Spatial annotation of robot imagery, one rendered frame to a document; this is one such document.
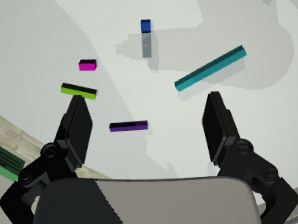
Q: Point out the purple rod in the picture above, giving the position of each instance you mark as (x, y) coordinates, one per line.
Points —
(128, 126)

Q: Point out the grey rectangular bar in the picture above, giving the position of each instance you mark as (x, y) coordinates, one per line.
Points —
(146, 44)

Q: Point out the short magenta rod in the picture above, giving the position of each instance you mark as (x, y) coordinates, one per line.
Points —
(87, 65)

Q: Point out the lime green rod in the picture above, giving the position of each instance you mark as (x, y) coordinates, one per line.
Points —
(78, 90)

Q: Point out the turquoise rod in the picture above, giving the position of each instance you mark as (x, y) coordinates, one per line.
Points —
(210, 68)

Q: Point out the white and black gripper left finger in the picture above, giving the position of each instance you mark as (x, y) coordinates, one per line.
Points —
(58, 160)

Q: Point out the small blue block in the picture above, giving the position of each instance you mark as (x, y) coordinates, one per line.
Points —
(145, 25)

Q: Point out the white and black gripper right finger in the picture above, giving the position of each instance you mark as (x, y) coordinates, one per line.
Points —
(236, 158)

